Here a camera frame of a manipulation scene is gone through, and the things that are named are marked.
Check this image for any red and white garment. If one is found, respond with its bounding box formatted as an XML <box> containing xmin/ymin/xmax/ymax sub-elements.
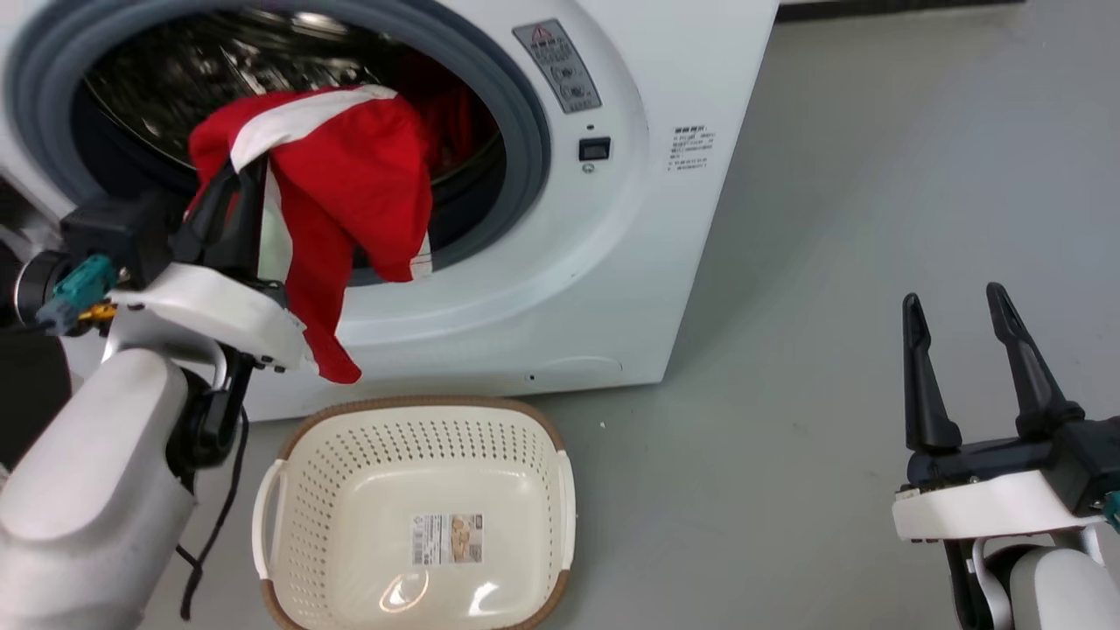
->
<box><xmin>187</xmin><ymin>84</ymin><xmax>434</xmax><ymax>385</ymax></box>

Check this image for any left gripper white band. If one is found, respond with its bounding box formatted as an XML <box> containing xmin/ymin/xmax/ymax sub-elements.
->
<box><xmin>15</xmin><ymin>156</ymin><xmax>317</xmax><ymax>374</ymax></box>

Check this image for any white front-load washing machine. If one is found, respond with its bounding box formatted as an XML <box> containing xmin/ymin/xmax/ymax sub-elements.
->
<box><xmin>0</xmin><ymin>0</ymin><xmax>781</xmax><ymax>423</ymax></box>

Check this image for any red clothing inside drum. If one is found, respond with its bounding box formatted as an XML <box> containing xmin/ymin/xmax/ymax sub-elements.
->
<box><xmin>385</xmin><ymin>48</ymin><xmax>482</xmax><ymax>180</ymax></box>

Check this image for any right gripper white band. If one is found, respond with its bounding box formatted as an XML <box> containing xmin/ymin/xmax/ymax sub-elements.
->
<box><xmin>892</xmin><ymin>282</ymin><xmax>1120</xmax><ymax>544</ymax></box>

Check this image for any cream perforated laundry basket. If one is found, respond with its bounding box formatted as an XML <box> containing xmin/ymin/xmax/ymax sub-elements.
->
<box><xmin>252</xmin><ymin>395</ymin><xmax>578</xmax><ymax>630</ymax></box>

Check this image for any grey warning label sticker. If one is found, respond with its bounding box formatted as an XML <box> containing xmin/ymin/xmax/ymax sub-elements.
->
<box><xmin>512</xmin><ymin>18</ymin><xmax>603</xmax><ymax>115</ymax></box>

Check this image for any printed basket label sticker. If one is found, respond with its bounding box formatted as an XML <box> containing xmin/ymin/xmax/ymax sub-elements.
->
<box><xmin>411</xmin><ymin>512</ymin><xmax>485</xmax><ymax>567</ymax></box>

